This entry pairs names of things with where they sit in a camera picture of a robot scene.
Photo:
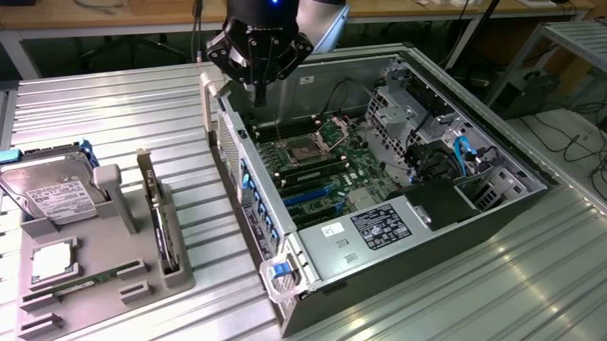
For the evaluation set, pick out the black box device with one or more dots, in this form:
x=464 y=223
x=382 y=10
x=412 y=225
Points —
x=531 y=92

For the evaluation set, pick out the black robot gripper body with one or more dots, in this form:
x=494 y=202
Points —
x=260 y=16

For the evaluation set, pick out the metal slat rack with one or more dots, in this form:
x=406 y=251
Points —
x=578 y=39

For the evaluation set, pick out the silver hard disk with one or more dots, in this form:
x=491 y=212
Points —
x=52 y=192

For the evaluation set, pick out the open black PC case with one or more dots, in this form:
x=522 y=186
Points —
x=379 y=302

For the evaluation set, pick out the blue card retainer strip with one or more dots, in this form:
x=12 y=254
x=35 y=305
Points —
x=258 y=202

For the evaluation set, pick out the wooden desk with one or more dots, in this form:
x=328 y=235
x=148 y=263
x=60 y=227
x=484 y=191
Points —
x=71 y=17

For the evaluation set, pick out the green RAM stick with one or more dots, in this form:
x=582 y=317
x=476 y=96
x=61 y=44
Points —
x=80 y=283

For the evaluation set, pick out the black expansion slot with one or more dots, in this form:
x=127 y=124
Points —
x=322 y=215

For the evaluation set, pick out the green motherboard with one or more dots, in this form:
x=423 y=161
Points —
x=363 y=170

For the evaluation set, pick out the silver CPU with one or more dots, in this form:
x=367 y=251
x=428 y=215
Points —
x=53 y=261

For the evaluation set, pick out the grey parts rack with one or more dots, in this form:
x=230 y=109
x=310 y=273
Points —
x=104 y=255

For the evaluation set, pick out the graphics card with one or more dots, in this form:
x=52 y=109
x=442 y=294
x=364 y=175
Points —
x=159 y=213

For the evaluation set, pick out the metal disk bay cage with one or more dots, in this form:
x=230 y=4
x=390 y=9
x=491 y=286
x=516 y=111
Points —
x=403 y=106

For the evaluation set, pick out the blue expansion slot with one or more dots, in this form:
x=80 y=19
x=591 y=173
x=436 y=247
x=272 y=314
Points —
x=307 y=196

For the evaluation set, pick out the grey power supply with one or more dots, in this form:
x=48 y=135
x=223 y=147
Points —
x=342 y=245

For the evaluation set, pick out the thin metal locking lever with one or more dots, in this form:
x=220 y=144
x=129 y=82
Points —
x=280 y=133

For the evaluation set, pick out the metal socket cover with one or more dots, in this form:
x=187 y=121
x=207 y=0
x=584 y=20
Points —
x=334 y=132

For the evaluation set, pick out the black plastic air shroud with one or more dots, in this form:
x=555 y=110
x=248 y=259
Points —
x=440 y=206

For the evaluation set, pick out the CPU socket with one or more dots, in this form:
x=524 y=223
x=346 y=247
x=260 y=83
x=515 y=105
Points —
x=303 y=152

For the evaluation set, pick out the blue case latch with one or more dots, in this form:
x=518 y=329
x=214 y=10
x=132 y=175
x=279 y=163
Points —
x=278 y=270

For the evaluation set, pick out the blue disk carrier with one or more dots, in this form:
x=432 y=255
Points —
x=9 y=156

